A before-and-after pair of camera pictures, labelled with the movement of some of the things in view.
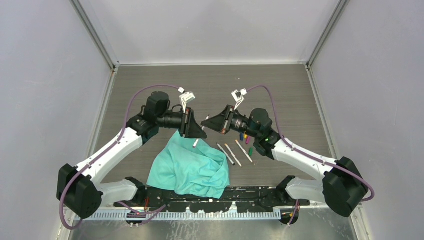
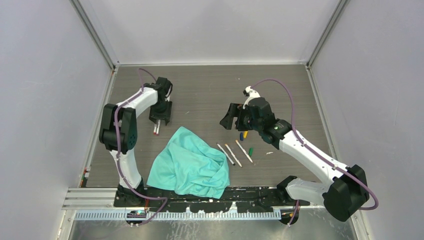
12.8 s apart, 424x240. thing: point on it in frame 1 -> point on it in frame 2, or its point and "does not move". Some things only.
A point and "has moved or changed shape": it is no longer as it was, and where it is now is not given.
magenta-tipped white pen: (195, 143) has moved or changed shape
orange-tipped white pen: (230, 151) does not move
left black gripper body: (185, 128) -> (161, 110)
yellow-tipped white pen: (244, 151) does not move
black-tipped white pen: (228, 157) does not move
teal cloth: (202, 171) does not move
